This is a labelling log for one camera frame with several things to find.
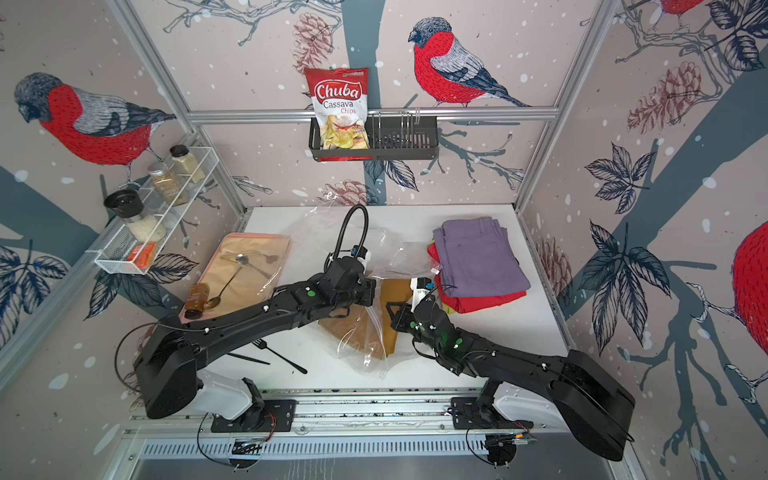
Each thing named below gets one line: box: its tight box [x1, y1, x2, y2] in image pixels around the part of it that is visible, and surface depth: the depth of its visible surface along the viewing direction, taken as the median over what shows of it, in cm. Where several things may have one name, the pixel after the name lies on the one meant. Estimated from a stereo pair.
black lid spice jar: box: [103, 189, 166, 243], surface depth 67 cm
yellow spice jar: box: [169, 144, 206, 183], surface depth 83 cm
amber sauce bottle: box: [184, 283, 210, 320], surface depth 93 cm
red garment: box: [427, 242, 527, 314], surface depth 86 cm
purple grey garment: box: [432, 217, 531, 298], surface depth 90 cm
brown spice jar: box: [148, 162, 189, 206], surface depth 76 cm
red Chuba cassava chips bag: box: [304, 67, 371, 151], surface depth 85 cm
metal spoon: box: [206, 253, 249, 309], surface depth 100 cm
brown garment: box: [318, 276, 412, 359], surface depth 78 cm
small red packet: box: [126, 243, 157, 270], surface depth 67 cm
